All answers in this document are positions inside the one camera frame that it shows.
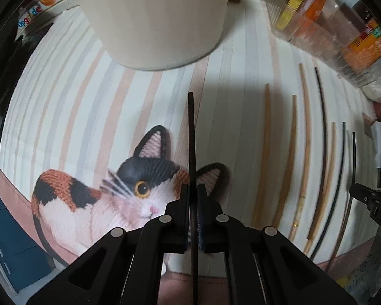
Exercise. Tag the orange printed packet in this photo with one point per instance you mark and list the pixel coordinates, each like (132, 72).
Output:
(368, 44)

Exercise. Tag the fruit print box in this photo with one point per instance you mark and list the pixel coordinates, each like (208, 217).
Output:
(43, 3)

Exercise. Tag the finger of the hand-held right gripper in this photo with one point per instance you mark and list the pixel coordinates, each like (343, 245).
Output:
(363, 194)

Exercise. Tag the cat print striped tablecloth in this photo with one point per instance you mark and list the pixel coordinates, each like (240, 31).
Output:
(82, 117)

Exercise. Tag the dark appliance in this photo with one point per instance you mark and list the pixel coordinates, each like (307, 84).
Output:
(3, 85)

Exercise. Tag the white folded paper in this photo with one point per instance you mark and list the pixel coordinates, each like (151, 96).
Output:
(379, 141)

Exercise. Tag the white plastic bag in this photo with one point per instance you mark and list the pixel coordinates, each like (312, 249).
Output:
(379, 89)

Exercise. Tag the clear plastic storage container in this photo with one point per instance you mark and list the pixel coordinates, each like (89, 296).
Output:
(330, 22)

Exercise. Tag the wooden chopstick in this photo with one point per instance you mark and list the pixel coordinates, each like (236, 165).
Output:
(287, 165)
(307, 139)
(329, 171)

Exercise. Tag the yellow label packet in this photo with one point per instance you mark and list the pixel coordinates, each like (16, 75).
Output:
(297, 1)

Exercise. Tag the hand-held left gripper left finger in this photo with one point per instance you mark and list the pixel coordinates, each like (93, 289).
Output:
(184, 216)

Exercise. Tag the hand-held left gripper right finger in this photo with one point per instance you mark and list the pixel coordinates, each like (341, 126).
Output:
(202, 216)

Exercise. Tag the cream cylindrical utensil holder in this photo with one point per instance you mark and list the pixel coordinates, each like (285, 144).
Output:
(152, 16)

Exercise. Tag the small brown card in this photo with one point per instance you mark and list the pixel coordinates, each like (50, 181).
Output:
(366, 124)

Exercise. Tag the plain orange packet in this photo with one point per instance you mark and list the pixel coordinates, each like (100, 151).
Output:
(312, 14)

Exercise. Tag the black chopstick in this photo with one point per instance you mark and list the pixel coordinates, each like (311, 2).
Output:
(324, 124)
(191, 133)
(354, 155)
(341, 171)

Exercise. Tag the blue cabinet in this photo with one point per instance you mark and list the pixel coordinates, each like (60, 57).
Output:
(12, 235)

